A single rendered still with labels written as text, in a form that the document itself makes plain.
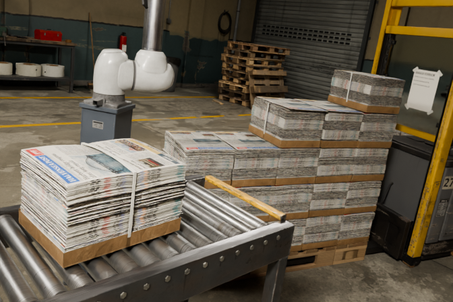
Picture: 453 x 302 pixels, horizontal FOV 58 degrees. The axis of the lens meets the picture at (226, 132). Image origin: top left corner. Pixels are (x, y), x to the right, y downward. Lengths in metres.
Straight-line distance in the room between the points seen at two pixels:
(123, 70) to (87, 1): 6.86
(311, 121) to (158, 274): 1.55
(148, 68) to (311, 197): 1.27
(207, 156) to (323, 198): 0.89
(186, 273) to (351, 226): 1.92
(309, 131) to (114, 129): 1.10
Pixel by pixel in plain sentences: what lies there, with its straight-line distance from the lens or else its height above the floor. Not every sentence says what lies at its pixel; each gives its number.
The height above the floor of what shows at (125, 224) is 0.87.
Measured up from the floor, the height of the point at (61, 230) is 0.90.
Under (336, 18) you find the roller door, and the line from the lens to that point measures 9.91.
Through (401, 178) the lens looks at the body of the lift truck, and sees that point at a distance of 3.40.
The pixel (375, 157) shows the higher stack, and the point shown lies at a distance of 2.86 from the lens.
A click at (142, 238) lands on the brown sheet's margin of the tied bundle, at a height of 0.82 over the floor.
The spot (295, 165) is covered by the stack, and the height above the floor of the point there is 0.72.
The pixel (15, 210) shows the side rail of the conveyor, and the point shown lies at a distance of 1.45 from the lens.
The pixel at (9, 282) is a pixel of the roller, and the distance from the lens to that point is 1.13.
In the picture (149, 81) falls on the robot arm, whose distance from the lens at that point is 2.10.
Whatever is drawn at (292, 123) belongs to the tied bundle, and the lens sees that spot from 2.35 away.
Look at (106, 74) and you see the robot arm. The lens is 2.06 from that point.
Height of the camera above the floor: 1.42
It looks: 13 degrees down
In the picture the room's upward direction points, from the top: 8 degrees clockwise
